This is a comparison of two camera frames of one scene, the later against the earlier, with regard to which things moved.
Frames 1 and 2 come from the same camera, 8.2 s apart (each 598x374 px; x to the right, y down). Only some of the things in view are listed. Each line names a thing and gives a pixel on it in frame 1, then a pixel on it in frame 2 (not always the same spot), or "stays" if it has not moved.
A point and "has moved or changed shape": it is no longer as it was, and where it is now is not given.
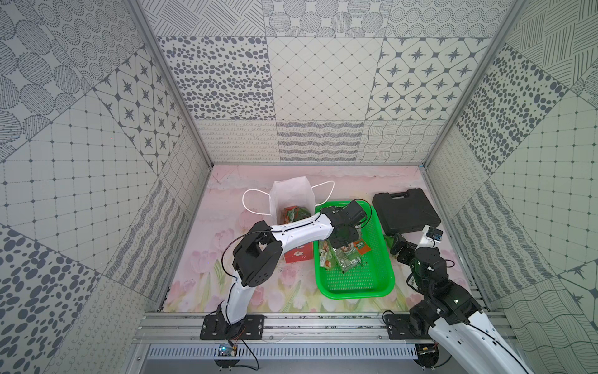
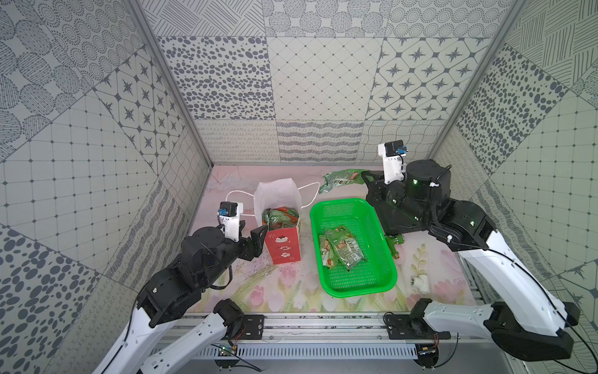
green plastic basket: x=374 y=278 stays
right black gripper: x=409 y=248 -> x=375 y=188
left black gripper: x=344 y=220 -> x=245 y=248
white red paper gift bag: x=304 y=253 -> x=282 y=246
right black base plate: x=399 y=326 stays
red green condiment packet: x=294 y=213 has moved or changed shape
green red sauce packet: x=328 y=255 stays
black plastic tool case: x=404 y=210 stays
